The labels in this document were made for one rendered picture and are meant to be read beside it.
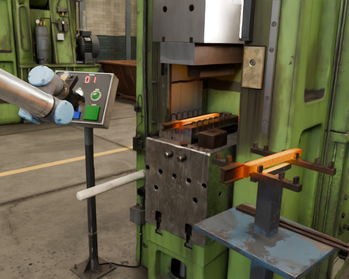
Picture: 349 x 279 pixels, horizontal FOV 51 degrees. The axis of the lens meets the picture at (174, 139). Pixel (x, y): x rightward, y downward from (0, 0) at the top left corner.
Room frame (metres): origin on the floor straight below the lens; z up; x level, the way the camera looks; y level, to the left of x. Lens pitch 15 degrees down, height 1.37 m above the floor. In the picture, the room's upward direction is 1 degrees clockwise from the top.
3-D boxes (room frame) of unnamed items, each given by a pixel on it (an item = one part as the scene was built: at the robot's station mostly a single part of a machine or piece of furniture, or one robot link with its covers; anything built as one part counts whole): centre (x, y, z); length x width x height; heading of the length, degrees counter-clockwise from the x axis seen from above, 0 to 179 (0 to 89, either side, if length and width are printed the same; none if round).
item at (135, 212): (2.00, 0.20, 0.36); 0.09 x 0.07 x 0.12; 50
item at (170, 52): (1.84, -0.13, 1.32); 0.42 x 0.20 x 0.10; 140
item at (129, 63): (8.89, 0.89, 0.42); 1.89 x 1.20 x 0.85; 42
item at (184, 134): (1.84, -0.13, 0.96); 0.42 x 0.20 x 0.09; 140
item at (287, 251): (1.14, -0.32, 0.74); 0.40 x 0.30 x 0.02; 43
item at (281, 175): (1.05, -0.40, 1.01); 0.23 x 0.06 x 0.02; 133
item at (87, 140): (1.98, 0.48, 0.54); 0.04 x 0.04 x 1.08; 50
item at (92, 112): (1.83, 0.42, 1.01); 0.07 x 0.05 x 0.07; 75
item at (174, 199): (1.82, -0.18, 0.69); 0.56 x 0.38 x 0.45; 140
